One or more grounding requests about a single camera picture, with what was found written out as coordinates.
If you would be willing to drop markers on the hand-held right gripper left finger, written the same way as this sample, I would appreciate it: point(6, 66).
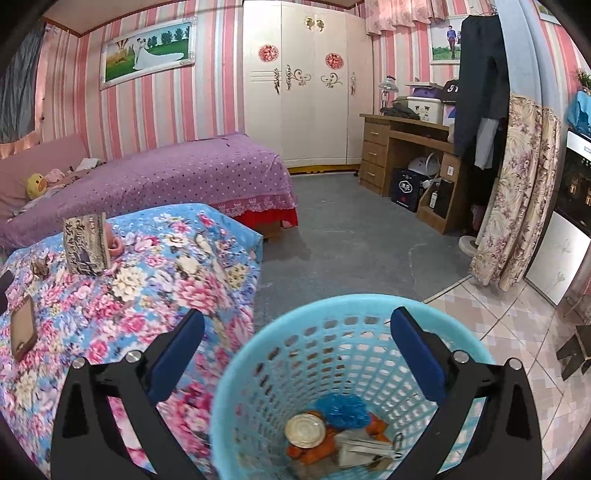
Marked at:
point(178, 350)

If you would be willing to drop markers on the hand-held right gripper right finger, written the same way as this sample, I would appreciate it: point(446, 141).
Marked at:
point(420, 355)

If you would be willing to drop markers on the tangerine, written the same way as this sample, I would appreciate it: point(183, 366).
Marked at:
point(378, 427)

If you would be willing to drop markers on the blue plastic bag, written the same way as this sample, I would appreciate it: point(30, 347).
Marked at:
point(341, 408)

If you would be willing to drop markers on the turquoise plastic laundry basket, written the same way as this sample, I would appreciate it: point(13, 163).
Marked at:
point(323, 323)

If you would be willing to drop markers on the white round cap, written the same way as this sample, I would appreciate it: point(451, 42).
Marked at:
point(304, 431)

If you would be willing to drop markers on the orange peel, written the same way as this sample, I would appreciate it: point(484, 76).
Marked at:
point(318, 454)

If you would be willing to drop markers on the white floor fan base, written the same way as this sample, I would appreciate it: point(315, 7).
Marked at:
point(468, 244)

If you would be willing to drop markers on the printed snack packet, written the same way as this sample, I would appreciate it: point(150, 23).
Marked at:
point(85, 249)

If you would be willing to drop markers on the beige phone case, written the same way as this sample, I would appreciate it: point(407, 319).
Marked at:
point(23, 330)

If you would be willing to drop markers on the dark wooden stool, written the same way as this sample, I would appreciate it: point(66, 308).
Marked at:
point(577, 353)

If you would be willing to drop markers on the brown cardboard box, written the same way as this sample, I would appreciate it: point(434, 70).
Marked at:
point(438, 198)

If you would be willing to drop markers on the black printed box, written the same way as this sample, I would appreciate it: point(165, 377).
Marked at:
point(406, 190)

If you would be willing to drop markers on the white cabinet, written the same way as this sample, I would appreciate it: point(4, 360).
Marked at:
point(561, 258)

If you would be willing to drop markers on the purple dotted bed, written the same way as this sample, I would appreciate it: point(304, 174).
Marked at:
point(184, 170)

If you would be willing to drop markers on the black glasses case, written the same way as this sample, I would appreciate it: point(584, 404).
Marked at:
point(5, 290)

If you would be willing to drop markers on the floral door curtain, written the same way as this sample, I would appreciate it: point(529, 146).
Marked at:
point(517, 194)

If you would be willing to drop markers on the white fan heater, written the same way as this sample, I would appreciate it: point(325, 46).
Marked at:
point(422, 164)

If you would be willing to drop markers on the white folded cloth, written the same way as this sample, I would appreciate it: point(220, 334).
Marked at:
point(88, 164)

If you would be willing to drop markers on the wooden desk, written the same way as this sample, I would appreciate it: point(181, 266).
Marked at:
point(376, 152)

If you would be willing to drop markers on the pink plush toy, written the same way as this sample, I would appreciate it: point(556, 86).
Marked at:
point(55, 175)

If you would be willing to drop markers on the yellow duck plush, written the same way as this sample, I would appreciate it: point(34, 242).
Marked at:
point(37, 186)

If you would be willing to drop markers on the pink covered headboard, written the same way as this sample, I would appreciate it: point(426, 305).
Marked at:
point(37, 157)

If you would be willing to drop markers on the dark clothes pile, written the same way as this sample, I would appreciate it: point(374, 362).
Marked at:
point(401, 112)

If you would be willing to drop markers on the white storage box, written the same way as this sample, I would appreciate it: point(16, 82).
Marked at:
point(427, 110)

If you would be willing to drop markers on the white wardrobe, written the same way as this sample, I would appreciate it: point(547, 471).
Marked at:
point(309, 115)

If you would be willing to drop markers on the purple storage box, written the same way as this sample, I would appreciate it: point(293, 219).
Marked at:
point(425, 91)

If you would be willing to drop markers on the black cap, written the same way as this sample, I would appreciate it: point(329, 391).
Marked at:
point(449, 92)

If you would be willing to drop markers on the black hanging coat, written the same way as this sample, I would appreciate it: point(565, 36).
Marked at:
point(482, 83)

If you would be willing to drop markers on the framed wedding picture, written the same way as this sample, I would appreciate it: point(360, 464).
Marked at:
point(147, 53)

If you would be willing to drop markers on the grey window curtain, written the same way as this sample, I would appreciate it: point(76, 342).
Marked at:
point(21, 83)

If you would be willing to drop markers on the framed couple photo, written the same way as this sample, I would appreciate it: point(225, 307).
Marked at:
point(445, 41)

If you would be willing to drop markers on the pink curtain valance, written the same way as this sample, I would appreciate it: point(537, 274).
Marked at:
point(401, 16)

